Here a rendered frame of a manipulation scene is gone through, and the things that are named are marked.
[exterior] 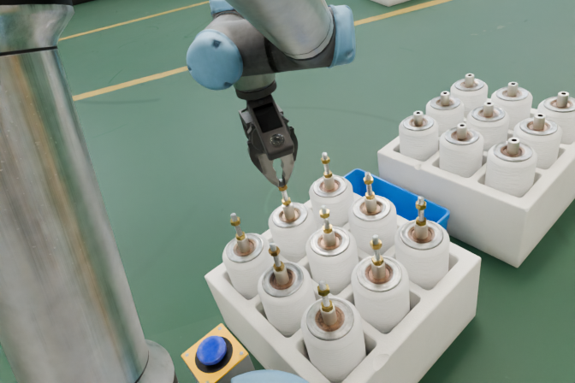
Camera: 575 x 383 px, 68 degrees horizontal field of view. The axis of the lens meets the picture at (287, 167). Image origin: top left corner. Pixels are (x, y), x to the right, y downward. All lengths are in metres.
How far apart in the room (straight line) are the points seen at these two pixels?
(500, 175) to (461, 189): 0.09
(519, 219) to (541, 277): 0.16
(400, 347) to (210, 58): 0.54
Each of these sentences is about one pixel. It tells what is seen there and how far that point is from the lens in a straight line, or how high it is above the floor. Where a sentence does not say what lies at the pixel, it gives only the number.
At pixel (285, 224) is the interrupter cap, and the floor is 0.25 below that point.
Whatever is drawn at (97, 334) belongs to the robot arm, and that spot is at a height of 0.61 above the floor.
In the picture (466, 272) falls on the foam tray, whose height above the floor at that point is 0.18.
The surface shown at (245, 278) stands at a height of 0.22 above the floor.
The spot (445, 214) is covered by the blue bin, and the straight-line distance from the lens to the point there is 1.07.
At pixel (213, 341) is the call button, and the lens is 0.64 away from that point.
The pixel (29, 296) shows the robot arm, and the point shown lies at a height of 0.66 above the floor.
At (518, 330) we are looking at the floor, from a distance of 1.02.
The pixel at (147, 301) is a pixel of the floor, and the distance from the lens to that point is 1.21.
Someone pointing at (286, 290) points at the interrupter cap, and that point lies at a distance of 0.76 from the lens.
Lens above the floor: 0.83
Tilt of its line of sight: 35 degrees down
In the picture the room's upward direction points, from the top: 13 degrees counter-clockwise
